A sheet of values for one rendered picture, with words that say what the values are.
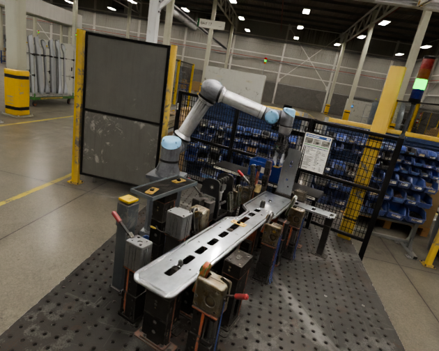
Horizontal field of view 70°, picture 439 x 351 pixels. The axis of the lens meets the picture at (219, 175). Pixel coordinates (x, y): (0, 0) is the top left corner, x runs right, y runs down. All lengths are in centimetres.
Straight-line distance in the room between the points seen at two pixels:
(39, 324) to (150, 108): 305
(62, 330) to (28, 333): 12
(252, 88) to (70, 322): 771
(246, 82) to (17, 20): 550
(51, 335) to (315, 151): 201
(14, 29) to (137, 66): 531
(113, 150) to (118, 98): 69
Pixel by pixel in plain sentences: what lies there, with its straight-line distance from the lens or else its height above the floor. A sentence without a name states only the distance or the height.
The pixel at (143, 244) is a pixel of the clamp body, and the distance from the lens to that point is 128.
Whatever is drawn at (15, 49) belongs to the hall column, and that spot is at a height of 155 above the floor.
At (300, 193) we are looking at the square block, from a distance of 229.
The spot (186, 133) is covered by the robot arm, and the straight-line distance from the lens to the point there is 200.
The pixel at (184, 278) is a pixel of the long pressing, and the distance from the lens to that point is 122.
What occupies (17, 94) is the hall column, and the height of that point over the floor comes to 55.
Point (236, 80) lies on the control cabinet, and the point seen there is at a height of 175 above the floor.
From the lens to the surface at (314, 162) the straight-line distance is 254.
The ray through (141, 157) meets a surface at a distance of 426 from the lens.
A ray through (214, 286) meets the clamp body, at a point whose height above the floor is 106.
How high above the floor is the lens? 172
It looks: 17 degrees down
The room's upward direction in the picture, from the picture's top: 10 degrees clockwise
